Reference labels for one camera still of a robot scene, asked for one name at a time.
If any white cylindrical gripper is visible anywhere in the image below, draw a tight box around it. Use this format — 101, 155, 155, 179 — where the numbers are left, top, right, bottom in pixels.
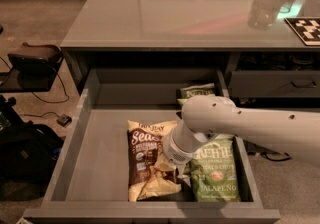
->
154, 120, 217, 179

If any brown sea salt chip bag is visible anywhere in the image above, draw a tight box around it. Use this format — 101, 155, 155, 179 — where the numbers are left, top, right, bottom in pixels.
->
127, 120, 181, 202

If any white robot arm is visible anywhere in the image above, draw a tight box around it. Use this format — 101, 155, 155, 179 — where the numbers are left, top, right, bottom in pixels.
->
156, 95, 320, 171

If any green jalapeno chip bag front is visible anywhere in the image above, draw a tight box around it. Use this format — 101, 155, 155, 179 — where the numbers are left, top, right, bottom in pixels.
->
189, 138, 240, 202

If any grey open top drawer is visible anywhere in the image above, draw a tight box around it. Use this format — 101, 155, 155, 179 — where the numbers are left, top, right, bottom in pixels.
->
24, 68, 280, 224

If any green chip bag rear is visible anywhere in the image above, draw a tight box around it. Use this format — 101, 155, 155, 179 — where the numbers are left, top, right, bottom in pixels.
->
180, 83, 215, 99

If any grey right upper drawer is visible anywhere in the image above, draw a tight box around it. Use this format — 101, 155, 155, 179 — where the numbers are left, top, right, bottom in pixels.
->
228, 70, 320, 98

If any black bag on floor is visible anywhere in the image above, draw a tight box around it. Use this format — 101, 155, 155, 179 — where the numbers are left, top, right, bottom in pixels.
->
0, 95, 64, 183

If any grey counter cabinet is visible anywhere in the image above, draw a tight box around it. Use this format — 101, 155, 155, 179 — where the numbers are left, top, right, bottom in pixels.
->
59, 0, 320, 155

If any small black power adapter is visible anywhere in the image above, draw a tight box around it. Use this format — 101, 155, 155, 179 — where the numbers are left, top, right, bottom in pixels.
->
56, 114, 72, 127

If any black device on stand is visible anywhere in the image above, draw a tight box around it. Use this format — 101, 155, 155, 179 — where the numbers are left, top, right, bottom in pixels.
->
8, 42, 63, 92

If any black white fiducial marker board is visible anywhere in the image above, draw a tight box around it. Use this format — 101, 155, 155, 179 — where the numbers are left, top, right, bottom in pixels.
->
284, 17, 320, 46

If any black cable under cabinet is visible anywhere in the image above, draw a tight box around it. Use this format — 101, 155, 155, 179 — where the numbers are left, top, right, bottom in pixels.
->
248, 141, 293, 163

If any black floor cable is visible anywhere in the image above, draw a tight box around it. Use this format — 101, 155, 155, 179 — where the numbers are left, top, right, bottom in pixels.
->
0, 56, 71, 119

